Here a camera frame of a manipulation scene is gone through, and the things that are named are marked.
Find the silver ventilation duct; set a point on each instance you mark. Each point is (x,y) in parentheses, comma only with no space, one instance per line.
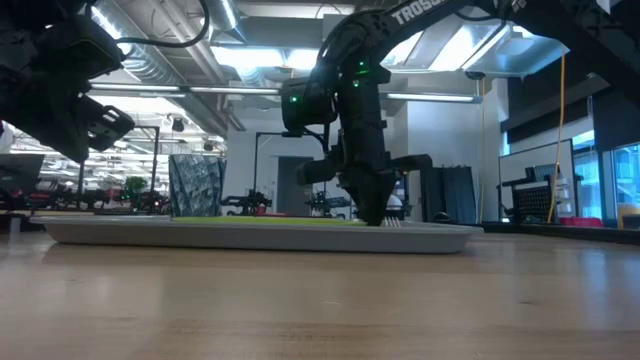
(222,15)

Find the linear ceiling light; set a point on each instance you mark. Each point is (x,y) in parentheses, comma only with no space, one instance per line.
(225,90)

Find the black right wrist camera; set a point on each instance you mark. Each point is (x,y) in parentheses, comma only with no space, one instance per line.
(307,105)

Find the black background robot arm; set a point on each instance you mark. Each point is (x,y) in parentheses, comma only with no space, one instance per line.
(250,202)
(325,204)

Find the black metal stand frame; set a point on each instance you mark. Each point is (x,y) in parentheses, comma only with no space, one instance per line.
(256,165)
(156,150)

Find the white board panel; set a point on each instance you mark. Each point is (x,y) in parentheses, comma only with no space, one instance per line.
(510,165)

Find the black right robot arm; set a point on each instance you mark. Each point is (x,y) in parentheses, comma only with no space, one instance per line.
(550,20)

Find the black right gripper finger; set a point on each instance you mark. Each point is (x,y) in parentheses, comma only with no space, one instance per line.
(382,192)
(360,192)

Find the black aluminium table frame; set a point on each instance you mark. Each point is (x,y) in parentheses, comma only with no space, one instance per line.
(550,231)

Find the red low bin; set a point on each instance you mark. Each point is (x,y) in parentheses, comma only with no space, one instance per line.
(580,222)

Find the black hanging lamp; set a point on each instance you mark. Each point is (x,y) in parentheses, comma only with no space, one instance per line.
(177,125)

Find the black ceiling camera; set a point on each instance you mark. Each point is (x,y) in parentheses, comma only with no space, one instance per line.
(475,75)

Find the green background plant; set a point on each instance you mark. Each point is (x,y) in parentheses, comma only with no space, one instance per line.
(135,187)

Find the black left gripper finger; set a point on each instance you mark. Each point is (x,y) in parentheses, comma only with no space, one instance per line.
(72,142)
(30,127)

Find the black pegboard cart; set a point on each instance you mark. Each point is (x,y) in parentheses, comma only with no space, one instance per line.
(532,202)

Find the grey door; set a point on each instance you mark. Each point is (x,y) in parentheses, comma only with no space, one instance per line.
(292,185)

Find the black folding partition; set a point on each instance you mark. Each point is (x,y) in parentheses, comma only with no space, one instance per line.
(450,195)

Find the dark desk monitor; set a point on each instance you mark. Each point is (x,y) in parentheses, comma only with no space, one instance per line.
(20,172)

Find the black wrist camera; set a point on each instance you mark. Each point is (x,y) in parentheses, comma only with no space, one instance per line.
(80,47)
(307,105)

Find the grey plastic tray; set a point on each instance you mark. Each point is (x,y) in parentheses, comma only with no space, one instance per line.
(250,239)

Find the person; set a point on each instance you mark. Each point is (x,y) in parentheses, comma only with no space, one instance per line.
(395,202)

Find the dark patterned glass cup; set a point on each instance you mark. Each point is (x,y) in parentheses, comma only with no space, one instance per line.
(195,187)

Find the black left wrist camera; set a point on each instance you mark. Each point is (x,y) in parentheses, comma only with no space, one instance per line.
(80,47)

